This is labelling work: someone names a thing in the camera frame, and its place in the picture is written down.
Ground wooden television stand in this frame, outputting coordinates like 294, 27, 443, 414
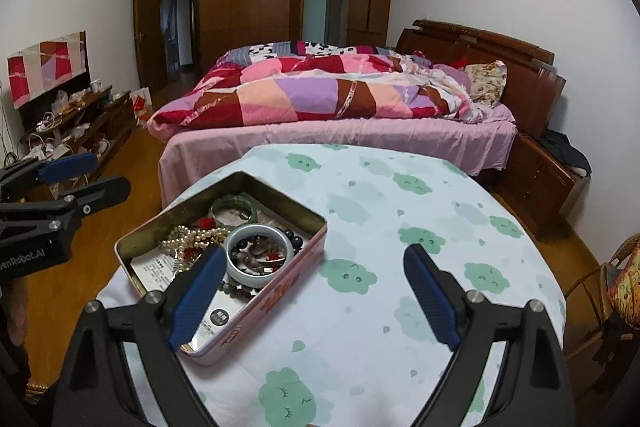
17, 84, 137, 202

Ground floral pillow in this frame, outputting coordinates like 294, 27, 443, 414
462, 60, 507, 108

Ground green jade bangle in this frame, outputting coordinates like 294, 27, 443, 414
207, 193, 262, 228

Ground small grey bead bracelet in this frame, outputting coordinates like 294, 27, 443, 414
219, 277, 267, 297

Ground pink tin box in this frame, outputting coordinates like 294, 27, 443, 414
114, 171, 328, 367

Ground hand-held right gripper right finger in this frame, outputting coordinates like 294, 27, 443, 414
403, 243, 576, 427

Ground wooden bed frame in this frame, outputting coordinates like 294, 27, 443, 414
395, 19, 568, 144

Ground wooden nightstand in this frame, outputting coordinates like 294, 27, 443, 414
507, 132, 587, 241

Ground dark purple bead bracelet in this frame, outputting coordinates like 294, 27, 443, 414
235, 229, 306, 269

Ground person's left forearm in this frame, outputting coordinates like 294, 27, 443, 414
0, 279, 31, 400

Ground wicker chair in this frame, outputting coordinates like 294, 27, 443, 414
565, 234, 640, 364

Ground pale blue jade bangle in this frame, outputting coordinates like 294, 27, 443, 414
225, 223, 294, 280

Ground printed paper card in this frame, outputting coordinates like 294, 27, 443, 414
131, 252, 187, 296

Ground colourful chair cushion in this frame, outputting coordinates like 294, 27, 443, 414
605, 252, 640, 324

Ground multi-strand pearl necklace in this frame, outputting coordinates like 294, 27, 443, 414
160, 226, 233, 269

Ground cloth covered television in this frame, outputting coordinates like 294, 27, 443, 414
6, 31, 92, 110

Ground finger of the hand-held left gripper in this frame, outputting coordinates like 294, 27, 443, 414
0, 176, 132, 229
0, 153, 99, 204

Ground white red shopping bag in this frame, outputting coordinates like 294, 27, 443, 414
131, 88, 153, 128

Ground green cloud print tablecloth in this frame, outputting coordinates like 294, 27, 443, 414
95, 143, 568, 427

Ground dark clothes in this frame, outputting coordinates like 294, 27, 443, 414
540, 128, 592, 178

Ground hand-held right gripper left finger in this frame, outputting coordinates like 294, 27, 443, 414
52, 243, 229, 427

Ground pink bedsheet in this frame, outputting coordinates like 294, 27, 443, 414
159, 104, 517, 208

